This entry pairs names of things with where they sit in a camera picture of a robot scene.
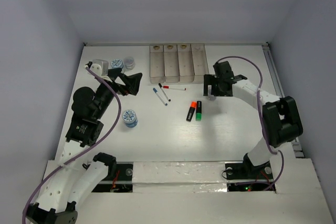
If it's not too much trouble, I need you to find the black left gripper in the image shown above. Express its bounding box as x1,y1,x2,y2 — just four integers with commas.
93,67,142,120

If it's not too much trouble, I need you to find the blue cleaning gel jar back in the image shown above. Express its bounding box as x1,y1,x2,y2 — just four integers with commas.
111,59,124,69

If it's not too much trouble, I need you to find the blue cleaning gel jar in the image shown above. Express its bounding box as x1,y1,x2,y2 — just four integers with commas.
111,59,124,69
122,110,138,128

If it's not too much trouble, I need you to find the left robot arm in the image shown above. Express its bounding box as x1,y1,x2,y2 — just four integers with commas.
22,62,142,223

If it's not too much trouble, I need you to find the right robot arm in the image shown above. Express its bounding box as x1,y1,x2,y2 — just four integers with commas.
203,61,303,178

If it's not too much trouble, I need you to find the green highlighter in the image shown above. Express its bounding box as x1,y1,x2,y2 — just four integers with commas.
196,101,202,121

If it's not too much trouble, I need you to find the orange highlighter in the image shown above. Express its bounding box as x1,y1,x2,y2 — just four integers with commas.
186,101,197,122

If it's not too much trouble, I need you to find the blue capped white marker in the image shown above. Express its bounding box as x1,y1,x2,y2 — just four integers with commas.
153,88,167,106

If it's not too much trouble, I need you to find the black capped white marker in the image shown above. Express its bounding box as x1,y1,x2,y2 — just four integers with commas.
159,83,171,102

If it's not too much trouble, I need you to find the blue cleaning gel jar front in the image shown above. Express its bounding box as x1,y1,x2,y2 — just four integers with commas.
122,110,138,128

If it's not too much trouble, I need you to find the red capped white marker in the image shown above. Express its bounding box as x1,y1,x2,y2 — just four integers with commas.
163,86,186,91

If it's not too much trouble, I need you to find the clear four-compartment organizer tray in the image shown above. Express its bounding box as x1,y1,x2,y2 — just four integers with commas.
150,44,209,84

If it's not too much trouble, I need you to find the white foam front board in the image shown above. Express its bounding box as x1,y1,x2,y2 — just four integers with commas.
76,158,332,223

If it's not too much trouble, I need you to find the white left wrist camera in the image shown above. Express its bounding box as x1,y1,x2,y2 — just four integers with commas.
86,59,109,77

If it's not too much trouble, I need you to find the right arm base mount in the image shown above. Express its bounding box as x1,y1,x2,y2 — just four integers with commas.
221,162,275,192

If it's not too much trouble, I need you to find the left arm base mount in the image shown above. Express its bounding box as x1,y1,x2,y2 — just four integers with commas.
92,162,133,193

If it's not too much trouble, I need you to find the metal rail right side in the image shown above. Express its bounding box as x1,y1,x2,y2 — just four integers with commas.
262,44,305,158

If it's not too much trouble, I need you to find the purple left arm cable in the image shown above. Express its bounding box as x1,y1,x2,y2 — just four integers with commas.
22,68,123,223

